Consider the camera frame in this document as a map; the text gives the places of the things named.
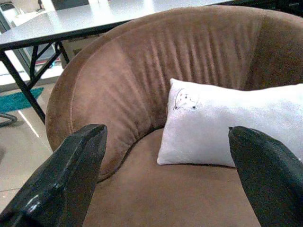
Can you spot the grey curved chair leg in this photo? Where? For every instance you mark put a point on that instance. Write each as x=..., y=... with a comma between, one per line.
x=7, y=119

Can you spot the cardboard box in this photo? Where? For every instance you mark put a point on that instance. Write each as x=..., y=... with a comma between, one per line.
x=75, y=47

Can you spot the white pillow with small print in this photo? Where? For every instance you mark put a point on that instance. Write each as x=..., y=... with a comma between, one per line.
x=213, y=123

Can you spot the white table with black frame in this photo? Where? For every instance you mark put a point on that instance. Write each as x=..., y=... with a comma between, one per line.
x=78, y=21

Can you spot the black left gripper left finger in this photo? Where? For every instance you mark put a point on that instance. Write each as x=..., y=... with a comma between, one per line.
x=59, y=179

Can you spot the teal shaggy rug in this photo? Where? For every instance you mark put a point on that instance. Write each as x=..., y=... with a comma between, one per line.
x=17, y=99

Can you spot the brown round velvet sofa chair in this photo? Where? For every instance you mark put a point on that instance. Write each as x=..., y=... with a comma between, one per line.
x=165, y=118

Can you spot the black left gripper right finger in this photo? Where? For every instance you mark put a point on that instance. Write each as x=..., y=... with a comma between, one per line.
x=270, y=175

